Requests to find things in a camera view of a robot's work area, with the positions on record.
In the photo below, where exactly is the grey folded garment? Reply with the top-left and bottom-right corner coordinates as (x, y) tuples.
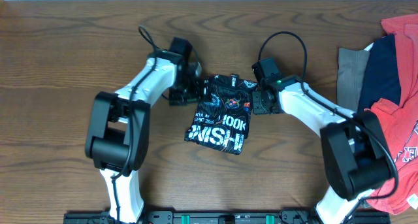
(336, 48), (370, 111)

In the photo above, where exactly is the red t-shirt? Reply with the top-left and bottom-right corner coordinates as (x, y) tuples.
(368, 14), (417, 215)

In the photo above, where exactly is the black orange-patterned jersey shirt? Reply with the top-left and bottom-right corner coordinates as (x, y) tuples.
(184, 74), (258, 155)

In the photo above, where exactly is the navy blue garment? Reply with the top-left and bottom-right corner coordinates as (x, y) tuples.
(357, 34), (401, 112)

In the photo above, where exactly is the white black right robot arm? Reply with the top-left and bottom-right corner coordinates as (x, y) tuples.
(252, 74), (398, 223)

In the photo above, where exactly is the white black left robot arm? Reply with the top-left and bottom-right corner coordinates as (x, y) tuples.
(85, 50), (202, 223)

